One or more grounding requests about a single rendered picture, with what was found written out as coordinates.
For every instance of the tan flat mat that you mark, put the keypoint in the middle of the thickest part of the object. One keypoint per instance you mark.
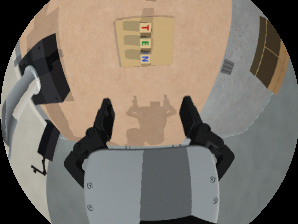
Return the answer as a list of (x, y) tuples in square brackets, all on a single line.
[(162, 40)]

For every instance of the beige letter block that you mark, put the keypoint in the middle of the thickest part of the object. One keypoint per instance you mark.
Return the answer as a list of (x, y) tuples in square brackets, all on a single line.
[(145, 57), (144, 27), (145, 42)]

